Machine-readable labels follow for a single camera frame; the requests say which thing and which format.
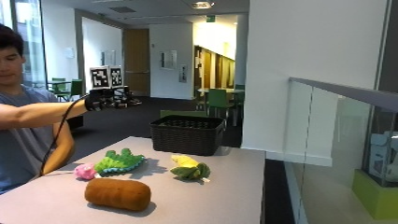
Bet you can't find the white marker cube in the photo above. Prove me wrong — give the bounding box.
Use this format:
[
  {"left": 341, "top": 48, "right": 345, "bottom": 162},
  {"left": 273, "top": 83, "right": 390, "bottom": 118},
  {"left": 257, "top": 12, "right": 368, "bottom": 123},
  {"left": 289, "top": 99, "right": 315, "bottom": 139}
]
[{"left": 88, "top": 65, "right": 124, "bottom": 91}]

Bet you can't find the wooden door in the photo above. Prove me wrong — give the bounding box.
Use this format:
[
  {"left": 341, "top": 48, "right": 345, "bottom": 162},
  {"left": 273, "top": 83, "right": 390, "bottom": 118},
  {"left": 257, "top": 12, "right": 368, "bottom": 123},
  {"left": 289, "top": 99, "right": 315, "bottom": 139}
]
[{"left": 124, "top": 28, "right": 152, "bottom": 97}]

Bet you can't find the green chair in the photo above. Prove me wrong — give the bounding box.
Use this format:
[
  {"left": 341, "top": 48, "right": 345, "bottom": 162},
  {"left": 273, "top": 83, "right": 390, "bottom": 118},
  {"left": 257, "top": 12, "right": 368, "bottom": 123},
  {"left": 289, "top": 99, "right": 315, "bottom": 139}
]
[
  {"left": 160, "top": 109, "right": 209, "bottom": 119},
  {"left": 55, "top": 78, "right": 84, "bottom": 103},
  {"left": 51, "top": 77, "right": 68, "bottom": 93},
  {"left": 205, "top": 88, "right": 237, "bottom": 120}
]

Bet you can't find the dark woven basket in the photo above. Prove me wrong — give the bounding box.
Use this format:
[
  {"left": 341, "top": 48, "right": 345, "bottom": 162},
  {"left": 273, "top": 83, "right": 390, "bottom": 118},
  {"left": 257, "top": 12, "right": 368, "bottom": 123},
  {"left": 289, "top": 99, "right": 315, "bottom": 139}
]
[{"left": 149, "top": 115, "right": 227, "bottom": 157}]

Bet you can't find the green plush vegetable toy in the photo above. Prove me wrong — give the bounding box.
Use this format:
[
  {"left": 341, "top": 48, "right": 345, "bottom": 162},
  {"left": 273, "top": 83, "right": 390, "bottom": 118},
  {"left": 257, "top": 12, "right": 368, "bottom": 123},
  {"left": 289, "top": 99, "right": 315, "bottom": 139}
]
[{"left": 94, "top": 147, "right": 147, "bottom": 175}]

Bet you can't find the round white table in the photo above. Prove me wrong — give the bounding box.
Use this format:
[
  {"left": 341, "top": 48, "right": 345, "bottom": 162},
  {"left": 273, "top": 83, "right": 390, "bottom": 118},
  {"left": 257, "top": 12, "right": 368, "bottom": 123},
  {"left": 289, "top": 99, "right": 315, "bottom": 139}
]
[{"left": 197, "top": 87, "right": 247, "bottom": 95}]

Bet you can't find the the person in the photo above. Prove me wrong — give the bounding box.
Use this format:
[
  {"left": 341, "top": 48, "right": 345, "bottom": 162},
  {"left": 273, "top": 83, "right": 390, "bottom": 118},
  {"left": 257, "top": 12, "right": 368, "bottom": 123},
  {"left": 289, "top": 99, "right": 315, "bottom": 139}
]
[{"left": 0, "top": 23, "right": 90, "bottom": 195}]

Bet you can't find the pink plush toy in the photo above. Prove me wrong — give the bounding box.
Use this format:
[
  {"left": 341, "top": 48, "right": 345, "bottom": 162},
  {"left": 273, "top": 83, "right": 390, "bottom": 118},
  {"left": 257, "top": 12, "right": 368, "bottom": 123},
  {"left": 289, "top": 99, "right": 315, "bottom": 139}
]
[{"left": 74, "top": 162, "right": 99, "bottom": 181}]

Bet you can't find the yellow green plush corn toy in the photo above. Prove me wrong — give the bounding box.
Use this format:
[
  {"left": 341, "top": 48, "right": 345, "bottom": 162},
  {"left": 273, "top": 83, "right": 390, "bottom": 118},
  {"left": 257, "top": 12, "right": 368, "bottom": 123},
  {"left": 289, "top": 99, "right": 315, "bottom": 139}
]
[{"left": 169, "top": 154, "right": 212, "bottom": 182}]

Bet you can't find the brown plush cylinder toy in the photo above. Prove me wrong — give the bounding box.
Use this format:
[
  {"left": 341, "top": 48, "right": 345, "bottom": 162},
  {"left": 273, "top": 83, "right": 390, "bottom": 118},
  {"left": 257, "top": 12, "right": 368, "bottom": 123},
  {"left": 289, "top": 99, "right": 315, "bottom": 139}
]
[{"left": 84, "top": 177, "right": 153, "bottom": 212}]

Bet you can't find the ceiling light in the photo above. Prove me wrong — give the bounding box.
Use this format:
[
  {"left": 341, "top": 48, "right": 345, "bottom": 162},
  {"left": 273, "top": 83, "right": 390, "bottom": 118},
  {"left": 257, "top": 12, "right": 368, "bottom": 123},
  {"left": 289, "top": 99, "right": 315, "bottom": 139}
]
[{"left": 191, "top": 1, "right": 216, "bottom": 9}]

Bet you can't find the glass railing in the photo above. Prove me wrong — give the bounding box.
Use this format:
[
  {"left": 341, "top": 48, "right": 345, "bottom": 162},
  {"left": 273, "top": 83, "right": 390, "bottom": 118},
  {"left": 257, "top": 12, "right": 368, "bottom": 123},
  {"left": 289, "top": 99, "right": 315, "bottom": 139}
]
[{"left": 284, "top": 77, "right": 398, "bottom": 224}]

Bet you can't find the lime green cabinet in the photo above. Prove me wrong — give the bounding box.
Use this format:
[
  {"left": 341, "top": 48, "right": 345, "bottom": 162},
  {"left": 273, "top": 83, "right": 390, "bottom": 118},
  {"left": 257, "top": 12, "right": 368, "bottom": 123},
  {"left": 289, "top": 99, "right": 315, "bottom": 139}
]
[{"left": 352, "top": 169, "right": 398, "bottom": 221}]

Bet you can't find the wall notice board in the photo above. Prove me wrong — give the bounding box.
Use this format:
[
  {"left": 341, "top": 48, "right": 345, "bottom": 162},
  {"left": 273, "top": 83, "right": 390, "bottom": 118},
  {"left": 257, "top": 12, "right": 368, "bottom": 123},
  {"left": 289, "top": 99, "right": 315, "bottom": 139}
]
[{"left": 161, "top": 49, "right": 179, "bottom": 71}]

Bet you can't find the black glove cable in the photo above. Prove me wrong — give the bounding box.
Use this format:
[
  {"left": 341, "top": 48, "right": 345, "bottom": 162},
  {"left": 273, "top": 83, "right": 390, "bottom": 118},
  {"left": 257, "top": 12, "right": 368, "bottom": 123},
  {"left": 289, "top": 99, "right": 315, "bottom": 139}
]
[{"left": 39, "top": 93, "right": 91, "bottom": 177}]

